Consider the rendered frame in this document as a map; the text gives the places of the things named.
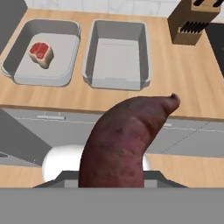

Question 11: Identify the black hob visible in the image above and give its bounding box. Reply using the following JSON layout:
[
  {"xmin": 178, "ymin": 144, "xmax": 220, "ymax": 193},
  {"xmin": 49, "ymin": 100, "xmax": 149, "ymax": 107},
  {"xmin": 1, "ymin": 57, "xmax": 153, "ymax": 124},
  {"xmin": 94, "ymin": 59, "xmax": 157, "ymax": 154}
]
[{"xmin": 205, "ymin": 22, "xmax": 224, "ymax": 77}]

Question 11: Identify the grey tupperware with rounded corners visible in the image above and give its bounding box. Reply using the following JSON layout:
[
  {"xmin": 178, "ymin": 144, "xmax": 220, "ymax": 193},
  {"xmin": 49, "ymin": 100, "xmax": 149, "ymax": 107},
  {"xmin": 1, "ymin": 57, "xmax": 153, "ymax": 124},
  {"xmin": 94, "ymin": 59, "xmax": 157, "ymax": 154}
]
[{"xmin": 1, "ymin": 18, "xmax": 81, "ymax": 88}]

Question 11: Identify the white round plate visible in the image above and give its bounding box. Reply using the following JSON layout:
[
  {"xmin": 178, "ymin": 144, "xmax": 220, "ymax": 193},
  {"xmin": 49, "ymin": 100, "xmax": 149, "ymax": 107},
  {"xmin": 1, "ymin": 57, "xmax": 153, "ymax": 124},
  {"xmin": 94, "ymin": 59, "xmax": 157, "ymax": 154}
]
[{"xmin": 41, "ymin": 143, "xmax": 152, "ymax": 182}]

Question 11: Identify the silver drawer handle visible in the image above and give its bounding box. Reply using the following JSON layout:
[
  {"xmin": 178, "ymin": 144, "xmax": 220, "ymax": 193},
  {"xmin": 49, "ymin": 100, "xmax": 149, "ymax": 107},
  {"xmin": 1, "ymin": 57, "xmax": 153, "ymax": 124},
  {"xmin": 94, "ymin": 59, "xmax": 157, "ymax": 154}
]
[{"xmin": 37, "ymin": 111, "xmax": 67, "ymax": 121}]

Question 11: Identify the wooden knife block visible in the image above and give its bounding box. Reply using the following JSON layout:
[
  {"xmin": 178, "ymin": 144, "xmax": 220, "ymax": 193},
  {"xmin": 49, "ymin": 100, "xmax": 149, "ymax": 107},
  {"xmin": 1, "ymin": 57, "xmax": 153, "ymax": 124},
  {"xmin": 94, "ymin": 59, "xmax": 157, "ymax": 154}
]
[{"xmin": 167, "ymin": 0, "xmax": 224, "ymax": 46}]

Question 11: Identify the grey drawer front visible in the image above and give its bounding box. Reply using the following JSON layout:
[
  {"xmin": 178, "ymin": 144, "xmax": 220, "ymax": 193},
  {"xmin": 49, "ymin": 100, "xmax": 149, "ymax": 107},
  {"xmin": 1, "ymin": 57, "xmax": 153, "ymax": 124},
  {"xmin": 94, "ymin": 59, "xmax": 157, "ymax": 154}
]
[
  {"xmin": 145, "ymin": 117, "xmax": 224, "ymax": 158},
  {"xmin": 2, "ymin": 108, "xmax": 103, "ymax": 150}
]

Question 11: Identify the raw red steak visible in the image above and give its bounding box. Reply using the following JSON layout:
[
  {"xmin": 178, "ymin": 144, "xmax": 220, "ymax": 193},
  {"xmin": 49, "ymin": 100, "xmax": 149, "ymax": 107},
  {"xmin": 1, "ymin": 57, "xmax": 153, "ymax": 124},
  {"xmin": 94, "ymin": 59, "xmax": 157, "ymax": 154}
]
[{"xmin": 28, "ymin": 41, "xmax": 55, "ymax": 70}]

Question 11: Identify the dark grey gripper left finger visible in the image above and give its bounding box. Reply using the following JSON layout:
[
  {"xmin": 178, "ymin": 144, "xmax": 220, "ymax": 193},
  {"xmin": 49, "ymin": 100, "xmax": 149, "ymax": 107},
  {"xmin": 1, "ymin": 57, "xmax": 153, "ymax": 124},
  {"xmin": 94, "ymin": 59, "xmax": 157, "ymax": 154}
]
[{"xmin": 32, "ymin": 171, "xmax": 81, "ymax": 189}]

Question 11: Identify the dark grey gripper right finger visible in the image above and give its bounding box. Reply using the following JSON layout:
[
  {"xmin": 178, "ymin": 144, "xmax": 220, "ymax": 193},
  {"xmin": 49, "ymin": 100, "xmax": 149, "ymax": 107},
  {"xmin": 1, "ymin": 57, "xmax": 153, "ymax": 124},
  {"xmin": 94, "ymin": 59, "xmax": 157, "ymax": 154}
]
[{"xmin": 143, "ymin": 171, "xmax": 188, "ymax": 189}]

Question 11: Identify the purple sweet potato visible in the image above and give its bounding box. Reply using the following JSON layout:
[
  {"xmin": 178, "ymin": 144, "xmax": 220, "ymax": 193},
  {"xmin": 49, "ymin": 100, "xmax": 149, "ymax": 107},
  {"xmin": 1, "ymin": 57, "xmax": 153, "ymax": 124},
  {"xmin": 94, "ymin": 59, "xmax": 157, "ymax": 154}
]
[{"xmin": 78, "ymin": 93, "xmax": 181, "ymax": 189}]

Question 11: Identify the grey rectangular tupperware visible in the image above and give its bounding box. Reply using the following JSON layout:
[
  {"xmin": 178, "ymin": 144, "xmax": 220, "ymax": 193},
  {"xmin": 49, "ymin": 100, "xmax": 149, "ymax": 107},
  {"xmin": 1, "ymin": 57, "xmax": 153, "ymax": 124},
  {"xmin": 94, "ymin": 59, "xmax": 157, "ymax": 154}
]
[{"xmin": 82, "ymin": 19, "xmax": 151, "ymax": 92}]

